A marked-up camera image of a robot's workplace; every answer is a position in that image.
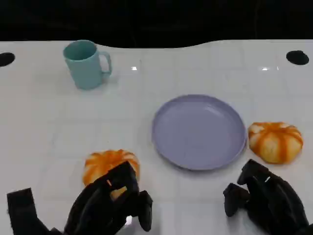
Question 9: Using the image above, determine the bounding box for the orange white toy bread roll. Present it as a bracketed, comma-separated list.
[248, 121, 304, 165]
[82, 149, 140, 199]

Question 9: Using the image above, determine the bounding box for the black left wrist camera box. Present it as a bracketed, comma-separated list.
[6, 188, 63, 235]

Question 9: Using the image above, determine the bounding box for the black round table cable hole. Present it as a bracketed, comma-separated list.
[286, 50, 310, 66]
[0, 52, 16, 67]

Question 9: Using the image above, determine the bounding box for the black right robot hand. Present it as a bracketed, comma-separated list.
[223, 159, 310, 235]

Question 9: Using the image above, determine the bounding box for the pale green mug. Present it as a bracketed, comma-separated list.
[63, 40, 112, 91]

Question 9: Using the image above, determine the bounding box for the lilac plate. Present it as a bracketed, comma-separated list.
[151, 94, 247, 171]

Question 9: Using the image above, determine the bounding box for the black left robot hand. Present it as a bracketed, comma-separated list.
[64, 160, 154, 235]

